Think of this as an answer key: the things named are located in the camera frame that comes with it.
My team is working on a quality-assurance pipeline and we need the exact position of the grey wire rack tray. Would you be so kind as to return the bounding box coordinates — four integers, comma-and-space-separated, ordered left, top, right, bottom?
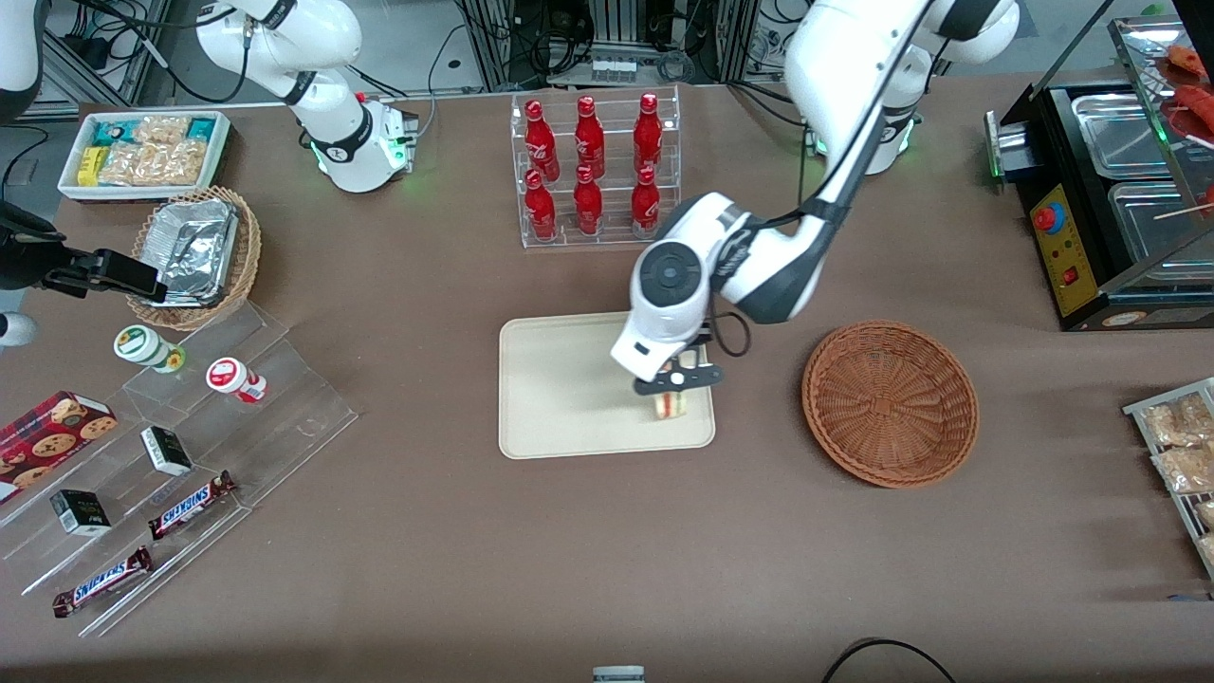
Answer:
1123, 378, 1214, 581

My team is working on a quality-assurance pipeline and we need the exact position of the Snickers chocolate bar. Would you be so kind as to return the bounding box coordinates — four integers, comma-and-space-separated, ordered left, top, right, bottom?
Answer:
52, 546, 155, 619
148, 471, 238, 542

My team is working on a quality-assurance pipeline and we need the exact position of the stainless steel warmer pan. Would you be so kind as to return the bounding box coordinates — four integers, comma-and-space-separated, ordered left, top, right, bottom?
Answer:
1071, 92, 1178, 182
1107, 180, 1214, 286

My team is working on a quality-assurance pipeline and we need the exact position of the clear acrylic bottle rack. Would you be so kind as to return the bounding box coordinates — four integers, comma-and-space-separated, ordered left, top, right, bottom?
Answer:
510, 84, 683, 250

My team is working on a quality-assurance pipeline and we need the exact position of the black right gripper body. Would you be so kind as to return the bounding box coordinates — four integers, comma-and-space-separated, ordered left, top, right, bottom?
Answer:
0, 203, 71, 291

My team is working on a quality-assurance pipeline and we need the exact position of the black cable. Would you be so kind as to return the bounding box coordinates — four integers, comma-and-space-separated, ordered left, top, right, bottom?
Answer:
821, 637, 959, 683

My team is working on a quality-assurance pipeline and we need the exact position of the red lid yogurt cup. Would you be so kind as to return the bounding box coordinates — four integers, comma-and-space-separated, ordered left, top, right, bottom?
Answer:
206, 357, 268, 405

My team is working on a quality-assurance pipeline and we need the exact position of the small black carton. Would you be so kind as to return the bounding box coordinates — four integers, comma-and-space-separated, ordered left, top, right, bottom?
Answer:
49, 489, 113, 538
140, 426, 194, 477

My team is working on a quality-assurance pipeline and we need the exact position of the black food warmer appliance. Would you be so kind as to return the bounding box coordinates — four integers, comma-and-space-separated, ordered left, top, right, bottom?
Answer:
984, 14, 1214, 332

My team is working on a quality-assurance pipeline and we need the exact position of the beige plastic tray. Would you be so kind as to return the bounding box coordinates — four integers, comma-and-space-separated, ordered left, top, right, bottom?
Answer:
499, 311, 717, 461

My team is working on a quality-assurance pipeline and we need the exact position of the green lid yogurt cup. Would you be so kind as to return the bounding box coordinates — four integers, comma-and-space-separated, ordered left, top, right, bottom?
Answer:
114, 324, 187, 375

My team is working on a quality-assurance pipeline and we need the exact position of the red cola bottle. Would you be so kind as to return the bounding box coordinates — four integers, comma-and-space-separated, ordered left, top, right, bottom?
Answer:
574, 95, 607, 180
633, 92, 665, 175
524, 169, 559, 242
524, 100, 561, 182
630, 166, 662, 239
573, 165, 605, 237

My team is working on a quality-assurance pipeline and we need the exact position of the aluminium foil tray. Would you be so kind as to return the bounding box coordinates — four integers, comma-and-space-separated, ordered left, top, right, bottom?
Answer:
140, 198, 240, 307

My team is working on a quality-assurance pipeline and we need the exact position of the light tan wicker basket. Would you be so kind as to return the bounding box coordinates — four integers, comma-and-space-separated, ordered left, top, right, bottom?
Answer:
126, 186, 263, 332

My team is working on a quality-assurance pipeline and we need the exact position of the red chocolate cookie box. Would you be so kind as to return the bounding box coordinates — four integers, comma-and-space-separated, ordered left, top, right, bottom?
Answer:
0, 390, 119, 505

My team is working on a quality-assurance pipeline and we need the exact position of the clear cracker bag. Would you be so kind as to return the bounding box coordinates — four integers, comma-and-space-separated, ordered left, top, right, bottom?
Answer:
98, 141, 158, 187
133, 115, 194, 146
152, 139, 211, 186

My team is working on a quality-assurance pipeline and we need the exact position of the clear acrylic stepped display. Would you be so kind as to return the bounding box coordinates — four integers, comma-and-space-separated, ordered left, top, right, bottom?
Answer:
0, 302, 359, 638

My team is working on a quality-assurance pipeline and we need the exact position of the brown round wicker basket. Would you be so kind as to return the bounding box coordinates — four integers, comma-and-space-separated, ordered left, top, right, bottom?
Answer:
801, 321, 980, 489

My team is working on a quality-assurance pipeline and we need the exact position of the aluminium frame rack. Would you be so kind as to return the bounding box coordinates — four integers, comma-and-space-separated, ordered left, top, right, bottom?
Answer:
453, 0, 762, 93

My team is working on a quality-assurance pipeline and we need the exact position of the white plastic snack bin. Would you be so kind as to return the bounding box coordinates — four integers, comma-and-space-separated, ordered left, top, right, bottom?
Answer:
57, 110, 232, 203

